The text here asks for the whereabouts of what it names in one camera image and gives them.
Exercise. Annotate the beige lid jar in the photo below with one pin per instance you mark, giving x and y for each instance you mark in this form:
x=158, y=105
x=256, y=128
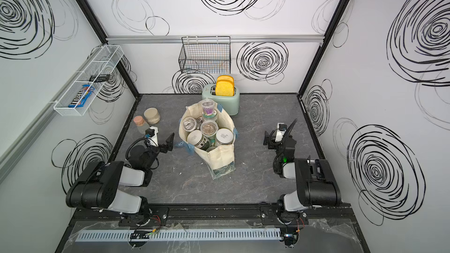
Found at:
x=152, y=116

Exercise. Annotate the brown seed clear jar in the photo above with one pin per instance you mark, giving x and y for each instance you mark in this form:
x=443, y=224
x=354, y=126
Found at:
x=209, y=128

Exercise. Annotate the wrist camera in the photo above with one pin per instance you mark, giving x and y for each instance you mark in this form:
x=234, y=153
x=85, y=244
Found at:
x=280, y=131
x=151, y=135

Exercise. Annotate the clear lid seed jar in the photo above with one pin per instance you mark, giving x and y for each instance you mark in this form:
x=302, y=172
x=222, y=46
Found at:
x=190, y=124

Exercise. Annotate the purple label clear jar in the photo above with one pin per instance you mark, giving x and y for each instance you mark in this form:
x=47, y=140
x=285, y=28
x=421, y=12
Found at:
x=208, y=107

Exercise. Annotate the yellow bread slice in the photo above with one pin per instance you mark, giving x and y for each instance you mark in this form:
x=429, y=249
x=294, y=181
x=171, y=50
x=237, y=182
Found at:
x=225, y=88
x=226, y=78

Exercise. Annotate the beige canvas tote bag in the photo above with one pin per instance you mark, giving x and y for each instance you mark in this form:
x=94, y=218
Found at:
x=219, y=159

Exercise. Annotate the pink lid jar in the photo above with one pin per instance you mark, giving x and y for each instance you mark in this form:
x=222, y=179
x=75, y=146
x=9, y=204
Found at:
x=141, y=124

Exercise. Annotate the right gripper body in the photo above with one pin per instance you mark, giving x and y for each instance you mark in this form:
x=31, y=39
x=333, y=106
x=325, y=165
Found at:
x=275, y=145

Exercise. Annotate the black small box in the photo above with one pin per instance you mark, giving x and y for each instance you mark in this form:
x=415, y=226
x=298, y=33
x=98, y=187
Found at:
x=101, y=78

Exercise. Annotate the white slotted cable duct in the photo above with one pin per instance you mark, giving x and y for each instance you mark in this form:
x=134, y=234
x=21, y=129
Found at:
x=226, y=234

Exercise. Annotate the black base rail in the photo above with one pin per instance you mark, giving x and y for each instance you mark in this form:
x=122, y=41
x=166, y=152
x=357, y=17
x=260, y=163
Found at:
x=267, y=214

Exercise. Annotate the white wire shelf basket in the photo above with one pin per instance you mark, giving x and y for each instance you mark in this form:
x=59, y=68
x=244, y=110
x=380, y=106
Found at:
x=103, y=60

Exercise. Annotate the white lid glass jar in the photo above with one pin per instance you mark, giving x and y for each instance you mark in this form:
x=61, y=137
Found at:
x=224, y=136

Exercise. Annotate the white lid dark jar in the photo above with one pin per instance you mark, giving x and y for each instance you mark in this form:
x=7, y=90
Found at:
x=197, y=139

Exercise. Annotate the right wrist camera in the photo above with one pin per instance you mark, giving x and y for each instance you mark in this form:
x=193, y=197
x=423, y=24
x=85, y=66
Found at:
x=280, y=131

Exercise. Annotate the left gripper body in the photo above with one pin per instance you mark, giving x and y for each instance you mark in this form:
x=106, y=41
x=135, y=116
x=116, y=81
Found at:
x=152, y=154

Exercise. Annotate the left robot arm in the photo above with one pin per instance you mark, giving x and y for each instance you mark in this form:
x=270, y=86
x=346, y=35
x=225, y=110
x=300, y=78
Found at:
x=98, y=185

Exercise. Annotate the mint green toaster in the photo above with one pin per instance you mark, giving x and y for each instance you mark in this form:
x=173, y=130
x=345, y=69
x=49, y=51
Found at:
x=230, y=104

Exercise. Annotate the black wire basket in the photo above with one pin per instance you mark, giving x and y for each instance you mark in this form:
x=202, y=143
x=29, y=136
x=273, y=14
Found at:
x=208, y=54

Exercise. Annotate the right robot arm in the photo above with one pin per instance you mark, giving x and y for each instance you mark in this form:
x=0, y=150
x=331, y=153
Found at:
x=315, y=183

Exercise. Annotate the front yellow bread slice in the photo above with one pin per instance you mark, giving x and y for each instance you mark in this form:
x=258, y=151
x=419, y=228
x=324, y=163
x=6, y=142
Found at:
x=225, y=88

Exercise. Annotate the rear yellow bread slice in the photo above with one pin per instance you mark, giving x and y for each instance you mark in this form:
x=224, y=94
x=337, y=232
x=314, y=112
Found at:
x=226, y=78

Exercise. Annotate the blue candy packet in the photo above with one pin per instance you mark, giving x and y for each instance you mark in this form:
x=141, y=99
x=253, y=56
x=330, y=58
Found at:
x=82, y=96

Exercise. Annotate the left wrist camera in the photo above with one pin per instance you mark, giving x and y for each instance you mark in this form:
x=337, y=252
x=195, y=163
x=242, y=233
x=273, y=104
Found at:
x=151, y=135

